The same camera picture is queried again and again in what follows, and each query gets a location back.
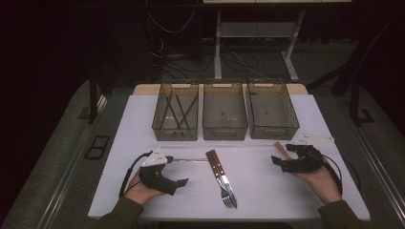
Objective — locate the black chopstick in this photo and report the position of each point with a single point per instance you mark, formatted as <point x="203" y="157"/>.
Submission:
<point x="181" y="108"/>
<point x="173" y="111"/>

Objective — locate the person's right hand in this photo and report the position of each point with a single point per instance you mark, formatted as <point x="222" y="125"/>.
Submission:
<point x="324" y="186"/>

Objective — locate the grey metal stand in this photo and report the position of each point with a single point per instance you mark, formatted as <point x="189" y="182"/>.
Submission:
<point x="217" y="47"/>

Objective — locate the black stand post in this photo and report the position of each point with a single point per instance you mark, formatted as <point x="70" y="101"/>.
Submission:
<point x="354" y="101"/>

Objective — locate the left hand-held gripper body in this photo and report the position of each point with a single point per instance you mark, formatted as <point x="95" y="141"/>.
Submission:
<point x="156" y="181"/>

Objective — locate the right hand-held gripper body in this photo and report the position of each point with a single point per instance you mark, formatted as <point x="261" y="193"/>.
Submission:
<point x="305" y="162"/>

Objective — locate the person's left hand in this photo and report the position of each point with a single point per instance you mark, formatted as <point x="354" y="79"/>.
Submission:
<point x="140" y="192"/>

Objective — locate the clear grey plastic bin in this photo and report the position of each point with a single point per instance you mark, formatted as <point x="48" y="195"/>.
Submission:
<point x="175" y="135"/>
<point x="224" y="111"/>
<point x="270" y="111"/>

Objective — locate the white table mat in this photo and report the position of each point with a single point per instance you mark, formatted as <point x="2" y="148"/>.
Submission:
<point x="254" y="197"/>

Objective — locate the black rectangular floor frame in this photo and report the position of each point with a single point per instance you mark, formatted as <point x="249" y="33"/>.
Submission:
<point x="98" y="147"/>

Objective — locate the thin metal spoon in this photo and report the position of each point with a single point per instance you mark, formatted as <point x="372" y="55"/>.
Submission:
<point x="194" y="160"/>

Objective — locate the metal floor rail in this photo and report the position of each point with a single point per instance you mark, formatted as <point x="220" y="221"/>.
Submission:
<point x="382" y="171"/>
<point x="54" y="210"/>

